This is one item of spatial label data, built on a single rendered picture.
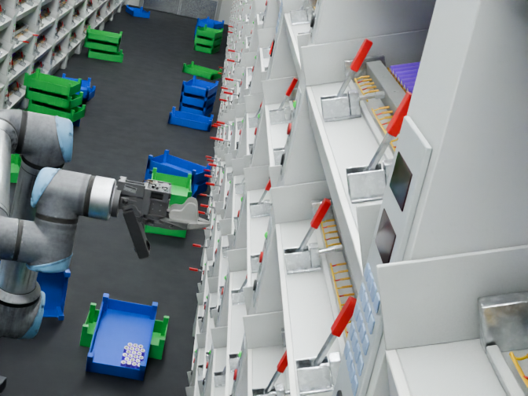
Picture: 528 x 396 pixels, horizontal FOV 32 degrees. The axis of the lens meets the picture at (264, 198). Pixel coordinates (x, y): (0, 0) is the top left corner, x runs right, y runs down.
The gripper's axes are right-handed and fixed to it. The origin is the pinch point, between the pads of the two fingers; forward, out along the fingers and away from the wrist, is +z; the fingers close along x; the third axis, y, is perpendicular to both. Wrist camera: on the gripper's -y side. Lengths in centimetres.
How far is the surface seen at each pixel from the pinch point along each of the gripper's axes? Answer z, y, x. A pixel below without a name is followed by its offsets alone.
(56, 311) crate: -45, -95, 134
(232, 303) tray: 8.0, -7.0, -21.6
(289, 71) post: 10.7, 37.8, -4.6
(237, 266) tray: 8.6, -5.9, -4.9
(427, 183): 7, 58, -144
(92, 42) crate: -110, -83, 621
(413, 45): 19, 56, -75
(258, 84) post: 9, 20, 65
